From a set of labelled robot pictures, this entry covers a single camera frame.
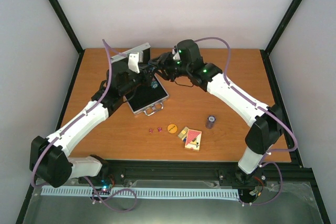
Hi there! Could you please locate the yellow big blind button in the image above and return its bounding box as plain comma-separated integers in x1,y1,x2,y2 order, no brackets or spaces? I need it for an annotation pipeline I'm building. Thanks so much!
167,124,177,134

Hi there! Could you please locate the light blue cable duct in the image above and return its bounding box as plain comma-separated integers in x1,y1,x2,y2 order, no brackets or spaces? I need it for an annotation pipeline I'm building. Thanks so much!
40,186,239,200

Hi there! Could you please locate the yellow card box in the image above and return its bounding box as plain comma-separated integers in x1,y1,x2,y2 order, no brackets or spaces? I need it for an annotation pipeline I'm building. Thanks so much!
178,127,189,141

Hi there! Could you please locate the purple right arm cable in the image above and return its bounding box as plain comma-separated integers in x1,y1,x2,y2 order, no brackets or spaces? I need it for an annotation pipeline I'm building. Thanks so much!
194,37,298,206

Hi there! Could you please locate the blue chip stack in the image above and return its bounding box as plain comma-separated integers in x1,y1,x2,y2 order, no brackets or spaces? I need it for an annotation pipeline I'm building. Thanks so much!
151,81,159,89

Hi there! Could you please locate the red playing card deck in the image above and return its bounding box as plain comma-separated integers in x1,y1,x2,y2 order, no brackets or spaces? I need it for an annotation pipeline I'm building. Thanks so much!
185,129,202,151

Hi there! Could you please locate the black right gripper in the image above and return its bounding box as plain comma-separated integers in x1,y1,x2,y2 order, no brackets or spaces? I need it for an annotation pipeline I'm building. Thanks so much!
149,52,191,83

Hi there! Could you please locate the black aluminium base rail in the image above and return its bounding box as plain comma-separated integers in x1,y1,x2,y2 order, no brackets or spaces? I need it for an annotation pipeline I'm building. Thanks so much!
34,158,314,185

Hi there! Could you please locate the aluminium poker case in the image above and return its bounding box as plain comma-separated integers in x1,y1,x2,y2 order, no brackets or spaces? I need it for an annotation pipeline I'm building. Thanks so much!
111,42,169,116

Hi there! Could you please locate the purple chip stack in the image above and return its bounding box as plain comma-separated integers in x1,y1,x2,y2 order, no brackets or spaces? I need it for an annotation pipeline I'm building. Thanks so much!
205,115,216,129

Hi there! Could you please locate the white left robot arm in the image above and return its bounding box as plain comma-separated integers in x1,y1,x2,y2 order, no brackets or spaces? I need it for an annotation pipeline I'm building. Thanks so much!
29,66,155,188

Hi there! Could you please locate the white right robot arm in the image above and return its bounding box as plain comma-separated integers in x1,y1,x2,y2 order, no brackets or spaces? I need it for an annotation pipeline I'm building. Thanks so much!
154,39,284,184

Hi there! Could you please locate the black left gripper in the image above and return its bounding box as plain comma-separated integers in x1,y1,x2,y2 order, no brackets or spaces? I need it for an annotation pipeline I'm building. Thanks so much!
120,64,156,95

